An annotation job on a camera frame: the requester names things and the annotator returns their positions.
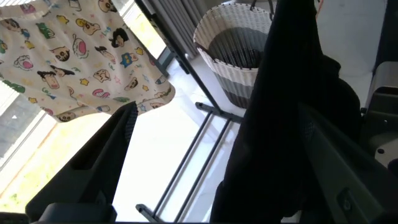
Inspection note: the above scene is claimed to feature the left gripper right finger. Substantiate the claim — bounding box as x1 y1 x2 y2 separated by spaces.
298 104 398 222

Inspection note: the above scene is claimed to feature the window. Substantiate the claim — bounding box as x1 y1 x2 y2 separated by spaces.
0 0 175 215

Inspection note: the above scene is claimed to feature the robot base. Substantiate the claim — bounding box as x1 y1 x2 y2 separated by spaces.
360 0 398 175

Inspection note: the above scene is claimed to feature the white laundry basket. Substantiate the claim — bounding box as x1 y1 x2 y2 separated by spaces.
192 2 274 109

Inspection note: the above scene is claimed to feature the black clothes rack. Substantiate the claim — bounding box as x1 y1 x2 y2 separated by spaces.
133 0 245 223

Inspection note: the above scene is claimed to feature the black garment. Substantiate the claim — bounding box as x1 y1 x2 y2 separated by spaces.
210 0 363 223

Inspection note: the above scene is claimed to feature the beige curtain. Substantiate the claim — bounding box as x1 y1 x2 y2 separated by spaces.
146 0 203 60

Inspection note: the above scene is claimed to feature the cream printed garment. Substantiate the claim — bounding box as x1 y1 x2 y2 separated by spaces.
0 0 176 123

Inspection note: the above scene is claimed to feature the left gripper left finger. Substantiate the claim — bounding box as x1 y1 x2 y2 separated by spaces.
25 101 139 222

